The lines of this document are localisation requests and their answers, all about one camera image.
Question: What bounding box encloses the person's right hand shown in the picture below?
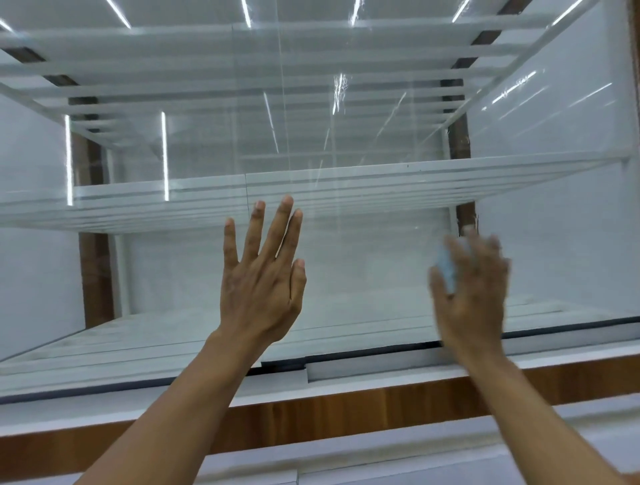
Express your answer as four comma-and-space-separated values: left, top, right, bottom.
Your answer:
427, 225, 512, 372

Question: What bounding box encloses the person's left hand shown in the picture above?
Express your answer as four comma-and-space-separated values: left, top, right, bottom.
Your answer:
206, 195, 307, 362

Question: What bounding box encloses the light blue cleaning cloth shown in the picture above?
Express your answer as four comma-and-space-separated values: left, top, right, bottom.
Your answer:
435, 239, 473, 296

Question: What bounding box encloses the wooden framed display cabinet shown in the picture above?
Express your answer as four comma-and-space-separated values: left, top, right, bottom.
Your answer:
0, 0, 640, 485

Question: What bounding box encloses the person's left forearm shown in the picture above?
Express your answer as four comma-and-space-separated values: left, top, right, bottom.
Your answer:
75, 334, 266, 485

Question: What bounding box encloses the person's right forearm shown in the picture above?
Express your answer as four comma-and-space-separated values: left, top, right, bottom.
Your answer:
465, 354, 626, 485

